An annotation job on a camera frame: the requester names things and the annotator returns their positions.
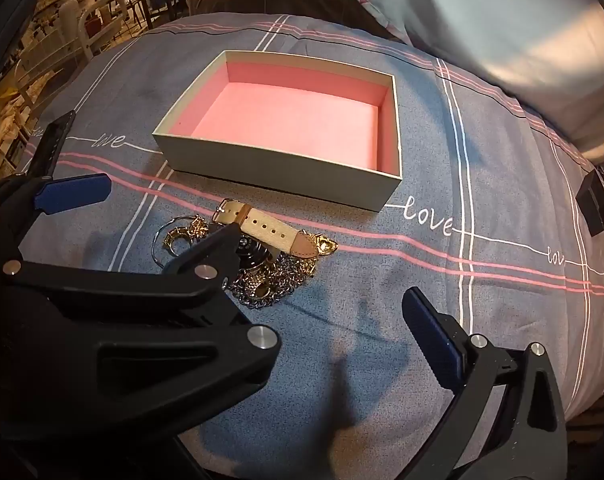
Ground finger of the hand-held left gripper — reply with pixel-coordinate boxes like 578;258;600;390
2;223;283;435
0;173;112;257

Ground white metal chair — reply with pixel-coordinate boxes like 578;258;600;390
78;0;133;61

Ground silver key ring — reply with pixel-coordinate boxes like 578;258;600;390
150;215;193;267

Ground grey striped bed sheet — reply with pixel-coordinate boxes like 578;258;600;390
27;12;604;480

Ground white box with pink lining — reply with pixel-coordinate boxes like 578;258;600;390
152;50;403;212

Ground gold heart pendant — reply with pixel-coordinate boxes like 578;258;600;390
313;236;339;259

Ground black flat perforated object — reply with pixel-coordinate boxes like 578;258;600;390
28;110;77;181

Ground beige leather watch strap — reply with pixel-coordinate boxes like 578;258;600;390
213;198;317;268

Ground grey shiny pillow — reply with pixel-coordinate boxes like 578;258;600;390
346;0;604;161

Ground small black box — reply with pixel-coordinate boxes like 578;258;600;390
576;169;604;237

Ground small gold charm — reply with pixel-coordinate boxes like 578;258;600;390
186;214;210;240

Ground silver chain necklace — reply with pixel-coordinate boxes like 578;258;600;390
224;252;319;312

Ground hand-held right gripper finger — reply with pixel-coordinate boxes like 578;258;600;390
402;286;569;480

